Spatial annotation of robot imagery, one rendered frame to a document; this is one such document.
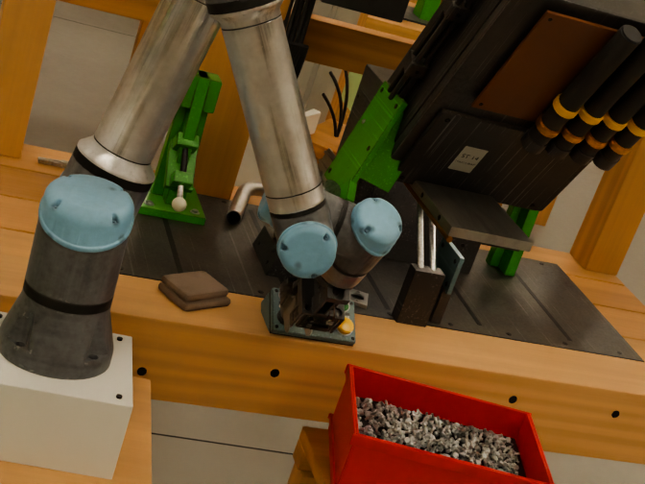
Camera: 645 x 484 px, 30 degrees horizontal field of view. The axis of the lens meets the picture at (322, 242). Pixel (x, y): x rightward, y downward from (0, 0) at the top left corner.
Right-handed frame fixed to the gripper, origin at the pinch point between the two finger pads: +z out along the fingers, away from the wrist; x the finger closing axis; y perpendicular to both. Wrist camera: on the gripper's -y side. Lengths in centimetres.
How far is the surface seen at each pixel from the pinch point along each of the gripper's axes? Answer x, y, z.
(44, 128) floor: -8, -210, 261
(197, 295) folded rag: -14.8, -2.3, 3.6
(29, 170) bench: -40, -42, 37
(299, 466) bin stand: 4.3, 23.1, 7.7
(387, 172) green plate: 18.1, -29.9, -2.5
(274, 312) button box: -2.0, -0.6, 2.1
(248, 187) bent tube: 4, -45, 33
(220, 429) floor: 33, -35, 139
